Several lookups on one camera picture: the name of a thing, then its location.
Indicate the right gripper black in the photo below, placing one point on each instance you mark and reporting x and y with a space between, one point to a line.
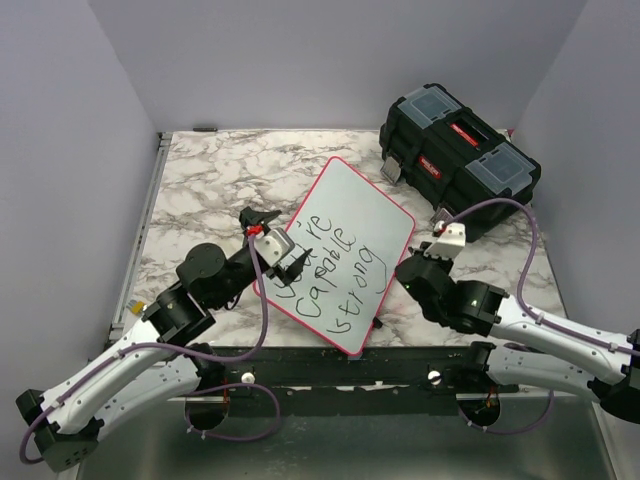
447 264

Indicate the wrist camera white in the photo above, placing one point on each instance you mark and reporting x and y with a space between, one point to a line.
274 246
449 237

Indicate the black toolbox with red handle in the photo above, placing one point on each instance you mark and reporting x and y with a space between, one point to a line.
449 155

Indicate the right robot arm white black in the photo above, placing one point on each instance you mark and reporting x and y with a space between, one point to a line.
606 363

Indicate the black mounting base rail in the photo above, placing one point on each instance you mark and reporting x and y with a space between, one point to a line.
321 381

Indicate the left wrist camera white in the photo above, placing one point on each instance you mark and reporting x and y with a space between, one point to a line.
274 246

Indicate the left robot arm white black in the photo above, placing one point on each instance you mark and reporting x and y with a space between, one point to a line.
158 357

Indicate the yellow metal small block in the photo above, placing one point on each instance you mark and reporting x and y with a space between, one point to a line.
136 307

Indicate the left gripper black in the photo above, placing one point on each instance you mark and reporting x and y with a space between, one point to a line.
288 274

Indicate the pink-framed whiteboard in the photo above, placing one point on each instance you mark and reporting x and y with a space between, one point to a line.
355 235

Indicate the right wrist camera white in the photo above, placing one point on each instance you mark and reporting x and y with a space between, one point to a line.
449 237

